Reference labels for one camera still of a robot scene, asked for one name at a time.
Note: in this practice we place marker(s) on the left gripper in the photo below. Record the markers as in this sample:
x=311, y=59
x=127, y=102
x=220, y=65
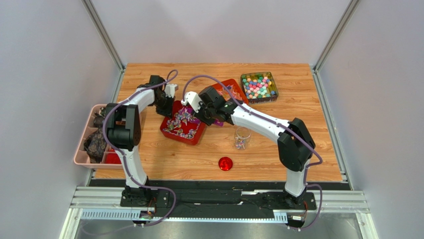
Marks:
x=168, y=111

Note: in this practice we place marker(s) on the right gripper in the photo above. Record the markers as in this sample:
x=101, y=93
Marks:
x=204, y=115

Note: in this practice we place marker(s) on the red tray of swirl lollipops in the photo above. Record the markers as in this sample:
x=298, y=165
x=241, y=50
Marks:
x=182, y=126

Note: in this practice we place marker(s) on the clear plastic jar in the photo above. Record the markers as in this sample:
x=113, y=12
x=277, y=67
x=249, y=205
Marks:
x=242, y=137

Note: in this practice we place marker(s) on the purple plastic scoop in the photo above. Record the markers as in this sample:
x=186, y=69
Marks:
x=218, y=123

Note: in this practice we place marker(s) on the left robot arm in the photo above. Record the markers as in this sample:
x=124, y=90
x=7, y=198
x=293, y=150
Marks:
x=137, y=185

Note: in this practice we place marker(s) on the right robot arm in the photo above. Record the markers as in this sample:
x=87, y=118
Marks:
x=294, y=142

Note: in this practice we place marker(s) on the clear tray of colourful candies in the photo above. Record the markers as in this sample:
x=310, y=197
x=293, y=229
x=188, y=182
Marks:
x=259, y=87

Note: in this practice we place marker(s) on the orange tray of lollipops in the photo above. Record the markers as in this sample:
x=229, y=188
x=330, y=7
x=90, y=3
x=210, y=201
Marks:
x=233, y=87

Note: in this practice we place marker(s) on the red jar lid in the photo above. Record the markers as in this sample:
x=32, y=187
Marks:
x=225, y=163

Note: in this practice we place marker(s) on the pink organizer basket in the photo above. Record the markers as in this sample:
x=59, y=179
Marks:
x=102, y=137

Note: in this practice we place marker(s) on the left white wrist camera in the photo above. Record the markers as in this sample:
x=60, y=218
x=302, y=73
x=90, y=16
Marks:
x=170, y=90

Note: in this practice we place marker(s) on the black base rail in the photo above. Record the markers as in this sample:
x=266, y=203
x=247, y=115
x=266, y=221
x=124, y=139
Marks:
x=216, y=199

